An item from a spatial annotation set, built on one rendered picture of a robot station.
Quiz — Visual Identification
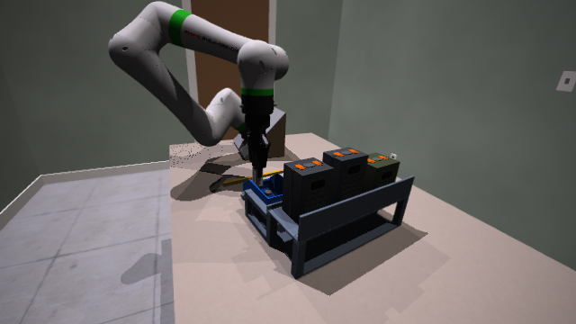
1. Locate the olive green tool case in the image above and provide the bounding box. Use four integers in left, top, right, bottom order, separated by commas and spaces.
362, 152, 400, 194

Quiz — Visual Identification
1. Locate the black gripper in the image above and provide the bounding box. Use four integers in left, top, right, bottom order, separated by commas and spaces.
245, 115, 271, 187

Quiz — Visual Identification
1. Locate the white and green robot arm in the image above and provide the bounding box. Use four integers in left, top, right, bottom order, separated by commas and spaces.
108, 2, 289, 147

